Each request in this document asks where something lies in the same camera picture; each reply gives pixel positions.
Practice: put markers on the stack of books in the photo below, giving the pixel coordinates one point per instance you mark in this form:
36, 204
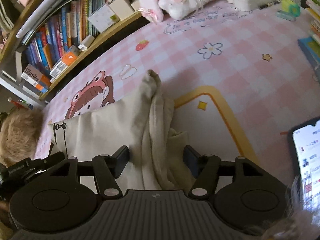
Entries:
313, 15

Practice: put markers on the cream printed t-shirt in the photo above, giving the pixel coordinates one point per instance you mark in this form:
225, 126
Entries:
112, 130

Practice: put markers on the brown furry plush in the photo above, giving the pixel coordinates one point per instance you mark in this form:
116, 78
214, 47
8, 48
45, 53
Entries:
18, 135

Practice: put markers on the clear labelled box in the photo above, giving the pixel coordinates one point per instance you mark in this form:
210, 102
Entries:
103, 18

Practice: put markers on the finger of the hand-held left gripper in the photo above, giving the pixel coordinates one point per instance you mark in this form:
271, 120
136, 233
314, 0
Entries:
51, 160

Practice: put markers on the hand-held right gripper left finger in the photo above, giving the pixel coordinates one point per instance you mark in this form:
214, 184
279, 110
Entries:
122, 161

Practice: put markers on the tall white orange box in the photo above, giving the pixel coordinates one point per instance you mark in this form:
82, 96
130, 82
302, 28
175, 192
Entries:
35, 78

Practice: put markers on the flat white orange box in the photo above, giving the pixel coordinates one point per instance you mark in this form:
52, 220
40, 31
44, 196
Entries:
64, 63

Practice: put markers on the smartphone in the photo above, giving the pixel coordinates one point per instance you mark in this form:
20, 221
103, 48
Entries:
307, 155

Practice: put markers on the pink checked cartoon desk mat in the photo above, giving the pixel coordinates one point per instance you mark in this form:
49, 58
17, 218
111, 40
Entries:
237, 67

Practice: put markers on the fuzzy beige sleeve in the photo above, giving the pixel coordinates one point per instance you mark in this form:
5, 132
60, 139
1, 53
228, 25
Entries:
295, 220

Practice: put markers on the black pen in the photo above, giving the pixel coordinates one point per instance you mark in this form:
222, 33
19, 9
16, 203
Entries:
270, 4

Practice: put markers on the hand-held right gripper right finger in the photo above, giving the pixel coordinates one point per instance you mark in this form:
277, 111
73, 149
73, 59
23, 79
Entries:
191, 160

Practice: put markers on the white tablet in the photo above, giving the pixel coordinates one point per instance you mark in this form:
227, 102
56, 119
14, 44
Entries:
42, 16

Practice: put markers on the cream pen holder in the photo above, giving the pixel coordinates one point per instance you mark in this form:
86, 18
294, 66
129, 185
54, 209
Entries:
120, 7

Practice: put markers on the row of colourful books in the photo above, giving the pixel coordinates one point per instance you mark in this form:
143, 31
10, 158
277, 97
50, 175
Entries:
65, 30

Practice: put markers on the wooden bookshelf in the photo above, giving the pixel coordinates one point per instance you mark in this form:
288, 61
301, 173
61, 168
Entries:
75, 67

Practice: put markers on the small white box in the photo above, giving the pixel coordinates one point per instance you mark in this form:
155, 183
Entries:
135, 5

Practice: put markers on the white power adapter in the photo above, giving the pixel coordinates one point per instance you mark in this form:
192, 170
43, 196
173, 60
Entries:
86, 42

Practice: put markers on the green yellow correction tape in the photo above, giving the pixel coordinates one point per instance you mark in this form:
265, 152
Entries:
288, 9

